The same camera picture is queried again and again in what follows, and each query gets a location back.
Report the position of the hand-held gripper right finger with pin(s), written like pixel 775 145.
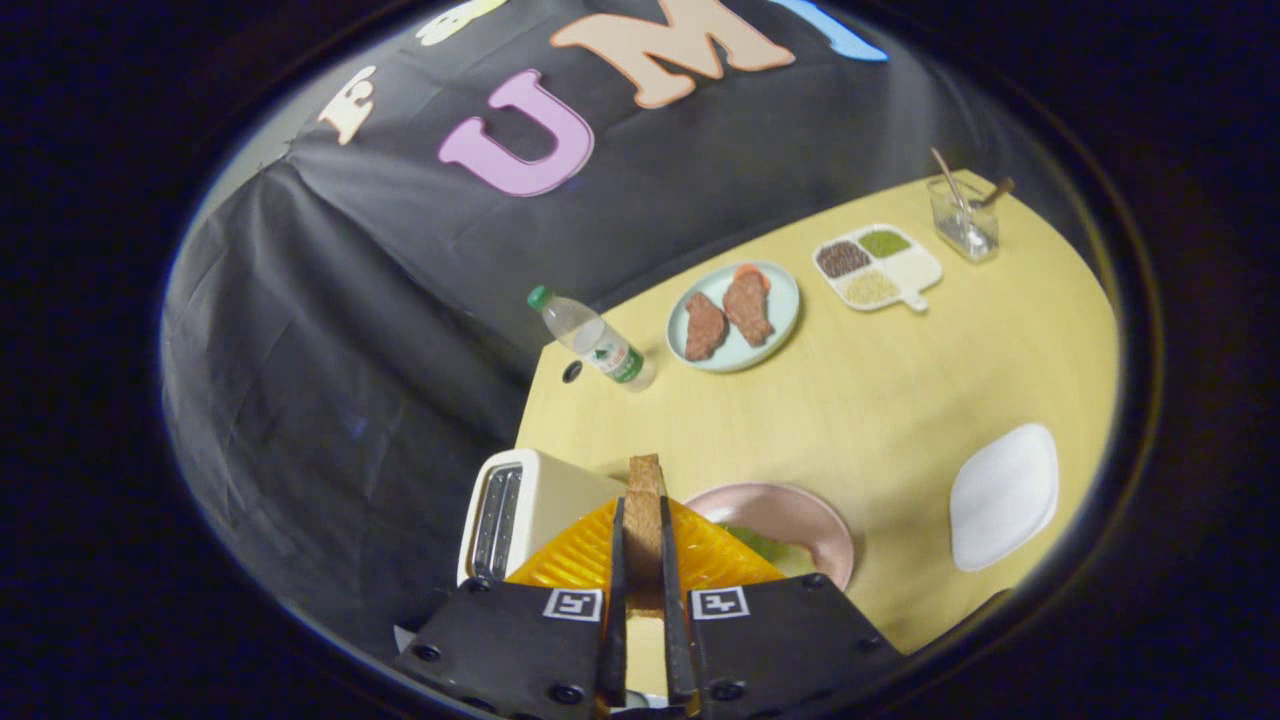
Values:
pixel 790 650

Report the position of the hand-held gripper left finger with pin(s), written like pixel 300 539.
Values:
pixel 520 640

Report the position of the green lettuce leaf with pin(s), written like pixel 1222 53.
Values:
pixel 765 548

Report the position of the toasted bread slice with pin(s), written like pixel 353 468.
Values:
pixel 645 530

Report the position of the pink round plate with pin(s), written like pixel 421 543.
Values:
pixel 790 510

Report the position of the cream toaster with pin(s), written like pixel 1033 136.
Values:
pixel 560 490

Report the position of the white square plate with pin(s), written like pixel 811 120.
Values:
pixel 1005 500

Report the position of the clear water bottle green cap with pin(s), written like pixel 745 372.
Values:
pixel 600 345

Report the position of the small brown meat piece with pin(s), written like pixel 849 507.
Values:
pixel 705 328

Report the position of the large brown meat piece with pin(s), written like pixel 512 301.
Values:
pixel 748 310

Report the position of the light blue plate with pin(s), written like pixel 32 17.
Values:
pixel 780 305

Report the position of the white divided condiment dish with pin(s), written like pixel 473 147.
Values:
pixel 912 270

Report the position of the clear glass cup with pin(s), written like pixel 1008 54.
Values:
pixel 965 235

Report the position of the thin metal utensil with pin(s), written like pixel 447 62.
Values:
pixel 948 180

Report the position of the wooden spoon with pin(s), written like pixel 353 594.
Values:
pixel 995 192

